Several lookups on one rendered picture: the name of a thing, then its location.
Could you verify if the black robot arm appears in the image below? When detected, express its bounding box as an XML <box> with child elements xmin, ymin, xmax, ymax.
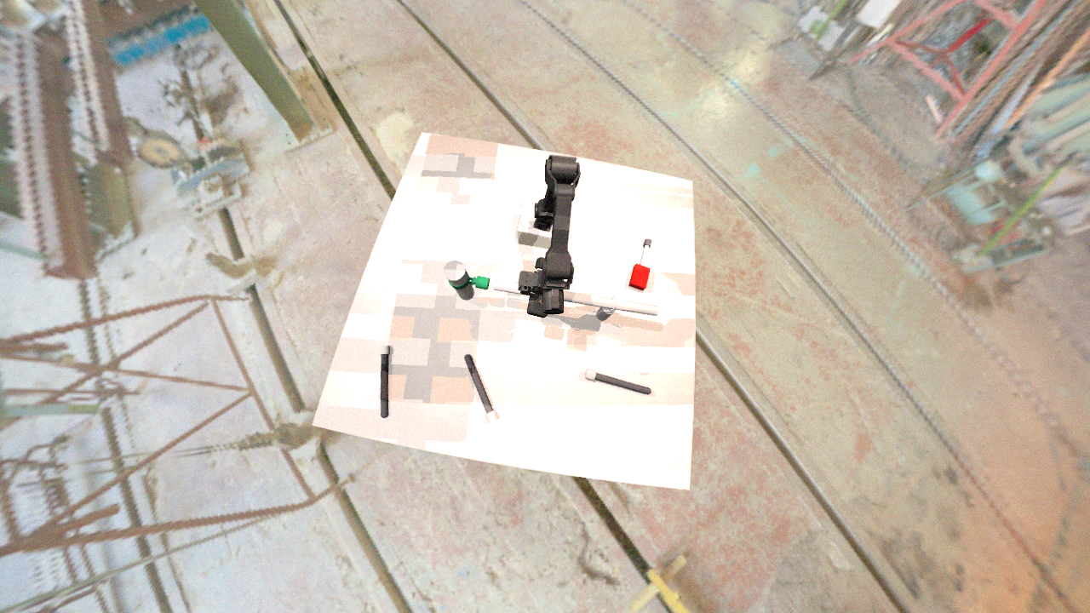
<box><xmin>518</xmin><ymin>154</ymin><xmax>581</xmax><ymax>314</ymax></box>

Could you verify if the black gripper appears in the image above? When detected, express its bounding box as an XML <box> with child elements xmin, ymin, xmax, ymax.
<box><xmin>526</xmin><ymin>257</ymin><xmax>547</xmax><ymax>318</ymax></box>

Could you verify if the dark grey cylinder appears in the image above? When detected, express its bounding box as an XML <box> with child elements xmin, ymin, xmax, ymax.
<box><xmin>444</xmin><ymin>261</ymin><xmax>475</xmax><ymax>301</ymax></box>

